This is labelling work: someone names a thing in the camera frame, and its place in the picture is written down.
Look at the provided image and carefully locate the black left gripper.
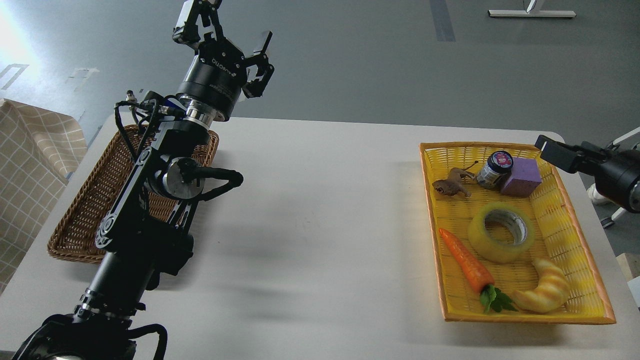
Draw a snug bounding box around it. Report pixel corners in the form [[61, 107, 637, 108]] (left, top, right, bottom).
[[172, 0, 275, 122]]

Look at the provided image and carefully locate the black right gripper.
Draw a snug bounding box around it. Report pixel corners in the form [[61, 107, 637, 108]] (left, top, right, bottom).
[[534, 134, 640, 213]]

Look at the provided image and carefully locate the yellow tape roll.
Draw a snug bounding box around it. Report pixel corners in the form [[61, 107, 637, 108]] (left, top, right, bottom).
[[467, 202, 535, 264]]

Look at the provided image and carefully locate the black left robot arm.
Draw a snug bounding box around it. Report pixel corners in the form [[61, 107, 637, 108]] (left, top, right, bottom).
[[13, 0, 275, 360]]

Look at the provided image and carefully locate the white sneaker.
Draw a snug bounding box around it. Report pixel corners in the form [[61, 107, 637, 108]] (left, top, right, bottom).
[[586, 183, 611, 206]]

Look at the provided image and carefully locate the purple foam block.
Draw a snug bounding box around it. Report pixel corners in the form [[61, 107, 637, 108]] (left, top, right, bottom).
[[499, 157, 542, 198]]

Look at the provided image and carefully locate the small dark lid jar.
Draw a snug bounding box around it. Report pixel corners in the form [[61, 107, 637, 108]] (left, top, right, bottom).
[[476, 150, 514, 189]]

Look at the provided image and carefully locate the yellow woven tray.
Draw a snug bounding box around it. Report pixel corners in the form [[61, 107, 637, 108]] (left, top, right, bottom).
[[419, 141, 617, 325]]

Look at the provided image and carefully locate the brown toy animal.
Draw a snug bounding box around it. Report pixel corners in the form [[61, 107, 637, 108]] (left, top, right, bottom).
[[430, 161, 478, 198]]

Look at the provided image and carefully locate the toy croissant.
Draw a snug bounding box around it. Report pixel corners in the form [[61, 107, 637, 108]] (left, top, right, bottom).
[[511, 257, 570, 313]]

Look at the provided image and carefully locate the white table leg base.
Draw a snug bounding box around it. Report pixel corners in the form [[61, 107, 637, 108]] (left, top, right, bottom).
[[487, 0, 577, 19]]

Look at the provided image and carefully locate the orange toy carrot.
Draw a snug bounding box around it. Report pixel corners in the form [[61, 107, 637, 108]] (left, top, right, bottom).
[[438, 228, 518, 313]]

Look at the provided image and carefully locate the beige checkered cloth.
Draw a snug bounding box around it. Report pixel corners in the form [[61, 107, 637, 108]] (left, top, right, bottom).
[[0, 98, 88, 291]]

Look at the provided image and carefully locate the brown wicker basket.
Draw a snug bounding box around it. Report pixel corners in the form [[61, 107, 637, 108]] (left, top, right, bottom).
[[46, 130, 219, 264]]

